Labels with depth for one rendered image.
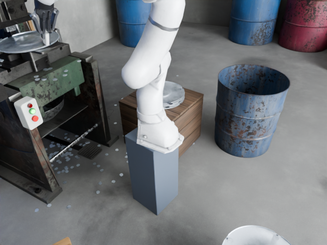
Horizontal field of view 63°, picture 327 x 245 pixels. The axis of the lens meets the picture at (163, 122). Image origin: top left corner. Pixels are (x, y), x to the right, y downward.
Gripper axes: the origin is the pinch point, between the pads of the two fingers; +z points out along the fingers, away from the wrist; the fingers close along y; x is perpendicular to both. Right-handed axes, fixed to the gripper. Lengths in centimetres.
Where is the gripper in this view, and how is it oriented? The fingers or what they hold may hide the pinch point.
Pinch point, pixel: (45, 38)
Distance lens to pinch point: 139.6
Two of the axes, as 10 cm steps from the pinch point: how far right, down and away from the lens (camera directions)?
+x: -6.9, -6.8, 2.5
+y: 6.6, -4.5, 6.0
